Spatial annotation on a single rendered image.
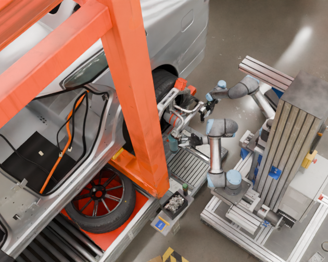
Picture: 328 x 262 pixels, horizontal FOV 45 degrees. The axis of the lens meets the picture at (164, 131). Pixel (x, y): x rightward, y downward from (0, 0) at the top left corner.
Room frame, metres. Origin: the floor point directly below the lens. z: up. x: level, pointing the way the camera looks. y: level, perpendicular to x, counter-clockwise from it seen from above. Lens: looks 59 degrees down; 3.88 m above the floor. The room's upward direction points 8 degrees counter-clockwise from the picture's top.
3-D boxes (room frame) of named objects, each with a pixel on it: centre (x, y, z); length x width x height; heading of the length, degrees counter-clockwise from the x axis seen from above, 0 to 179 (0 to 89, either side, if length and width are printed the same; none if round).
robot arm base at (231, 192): (1.22, -0.48, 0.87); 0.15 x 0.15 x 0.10
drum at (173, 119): (1.94, -0.13, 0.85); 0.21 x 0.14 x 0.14; 44
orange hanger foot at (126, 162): (1.67, 0.37, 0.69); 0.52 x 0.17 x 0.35; 44
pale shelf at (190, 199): (1.23, 0.03, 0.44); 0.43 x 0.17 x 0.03; 134
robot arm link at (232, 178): (1.22, -0.48, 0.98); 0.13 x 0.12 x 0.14; 82
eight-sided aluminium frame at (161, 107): (1.99, -0.08, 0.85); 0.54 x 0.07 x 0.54; 134
